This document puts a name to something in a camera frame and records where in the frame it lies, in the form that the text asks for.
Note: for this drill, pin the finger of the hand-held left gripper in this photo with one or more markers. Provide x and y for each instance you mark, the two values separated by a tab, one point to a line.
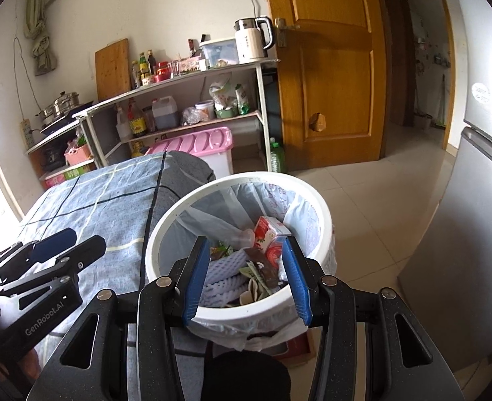
87	250
53	244

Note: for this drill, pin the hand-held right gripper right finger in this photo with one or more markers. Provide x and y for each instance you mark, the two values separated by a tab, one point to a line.
298	284

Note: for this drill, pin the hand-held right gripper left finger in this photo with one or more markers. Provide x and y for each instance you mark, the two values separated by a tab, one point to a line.
195	284

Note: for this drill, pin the white foam fruit net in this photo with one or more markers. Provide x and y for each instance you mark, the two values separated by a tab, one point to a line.
225	275

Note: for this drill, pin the brown coffee sachet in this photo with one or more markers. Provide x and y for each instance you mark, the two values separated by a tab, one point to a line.
262	267

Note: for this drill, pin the pale yellow packet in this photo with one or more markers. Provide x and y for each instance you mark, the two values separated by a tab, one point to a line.
250	294

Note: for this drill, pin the white carton red label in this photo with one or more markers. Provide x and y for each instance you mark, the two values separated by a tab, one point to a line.
271	238

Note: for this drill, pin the white waste bin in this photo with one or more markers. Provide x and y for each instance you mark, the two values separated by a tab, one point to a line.
246	313

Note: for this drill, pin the person's left hand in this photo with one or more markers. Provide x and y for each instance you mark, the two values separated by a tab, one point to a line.
31	363

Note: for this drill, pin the red cardboard box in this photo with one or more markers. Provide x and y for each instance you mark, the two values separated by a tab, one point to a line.
54	180

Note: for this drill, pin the clear plastic bin liner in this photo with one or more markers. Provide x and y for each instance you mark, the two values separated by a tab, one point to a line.
212	217

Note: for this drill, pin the green cardboard box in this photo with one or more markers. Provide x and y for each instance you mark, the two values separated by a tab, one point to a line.
79	171

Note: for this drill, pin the black pot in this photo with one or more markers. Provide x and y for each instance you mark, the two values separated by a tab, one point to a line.
53	156

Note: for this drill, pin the pink plastic basket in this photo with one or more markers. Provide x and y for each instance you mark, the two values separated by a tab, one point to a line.
78	155

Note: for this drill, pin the small white shelf rack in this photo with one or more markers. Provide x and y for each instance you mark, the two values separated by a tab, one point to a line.
53	140

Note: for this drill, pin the person's black trouser leg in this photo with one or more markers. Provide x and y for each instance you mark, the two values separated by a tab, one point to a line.
246	380

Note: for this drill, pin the yellow cooking oil bottle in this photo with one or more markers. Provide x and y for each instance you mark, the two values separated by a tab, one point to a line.
138	150

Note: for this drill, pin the white power strip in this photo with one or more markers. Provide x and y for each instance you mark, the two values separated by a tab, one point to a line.
27	133

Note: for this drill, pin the black induction cooker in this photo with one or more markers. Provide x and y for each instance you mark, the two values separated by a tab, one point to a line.
58	126

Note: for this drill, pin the white plastic bottle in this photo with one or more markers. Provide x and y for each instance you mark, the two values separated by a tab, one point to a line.
123	127

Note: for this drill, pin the oil bottle yellow label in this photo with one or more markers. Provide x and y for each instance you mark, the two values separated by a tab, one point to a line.
138	123

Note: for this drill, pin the stainless steamer pot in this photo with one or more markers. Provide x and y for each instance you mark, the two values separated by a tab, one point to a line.
62	104

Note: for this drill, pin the storage box with pink lid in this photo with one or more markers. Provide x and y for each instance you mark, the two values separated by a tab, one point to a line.
195	140

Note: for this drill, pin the dark glass jar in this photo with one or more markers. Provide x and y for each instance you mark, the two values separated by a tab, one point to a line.
150	119

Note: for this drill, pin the jerrycan with dark liquid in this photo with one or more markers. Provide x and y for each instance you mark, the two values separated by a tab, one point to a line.
165	115

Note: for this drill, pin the crumpled clear plastic bag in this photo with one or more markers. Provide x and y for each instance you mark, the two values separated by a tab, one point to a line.
190	116

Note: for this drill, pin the white plastic tub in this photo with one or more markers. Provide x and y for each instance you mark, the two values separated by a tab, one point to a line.
205	110

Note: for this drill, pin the green bowl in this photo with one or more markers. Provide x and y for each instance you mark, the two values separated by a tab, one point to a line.
225	112

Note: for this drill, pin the wooden cutting board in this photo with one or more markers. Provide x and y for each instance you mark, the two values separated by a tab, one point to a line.
112	71

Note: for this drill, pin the grey refrigerator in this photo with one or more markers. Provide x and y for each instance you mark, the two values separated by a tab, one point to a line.
471	217

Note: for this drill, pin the hanging grey cloth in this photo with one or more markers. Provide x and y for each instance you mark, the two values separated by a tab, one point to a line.
41	54

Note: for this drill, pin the green glass bottle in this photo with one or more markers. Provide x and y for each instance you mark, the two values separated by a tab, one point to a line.
144	69

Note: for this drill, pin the white green food bags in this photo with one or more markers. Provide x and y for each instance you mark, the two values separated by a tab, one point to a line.
229	94

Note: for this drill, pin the red lid jar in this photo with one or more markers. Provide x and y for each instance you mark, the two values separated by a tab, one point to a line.
162	72

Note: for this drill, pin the wooden door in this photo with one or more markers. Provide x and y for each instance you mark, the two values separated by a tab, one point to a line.
333	92

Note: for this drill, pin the dark sauce bottle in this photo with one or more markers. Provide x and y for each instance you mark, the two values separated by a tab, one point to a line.
151	62

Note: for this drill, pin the large white shelf rack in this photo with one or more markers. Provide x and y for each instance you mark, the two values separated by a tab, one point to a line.
187	78

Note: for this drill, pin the pink utensil holder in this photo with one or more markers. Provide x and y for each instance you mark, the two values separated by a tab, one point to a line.
189	66

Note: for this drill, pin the clear plastic storage box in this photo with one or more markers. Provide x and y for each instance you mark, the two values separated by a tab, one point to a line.
220	54

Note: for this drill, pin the white electric kettle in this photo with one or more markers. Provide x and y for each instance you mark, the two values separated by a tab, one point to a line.
250	44

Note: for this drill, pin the wooden door frame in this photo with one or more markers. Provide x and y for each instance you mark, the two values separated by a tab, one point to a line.
447	50

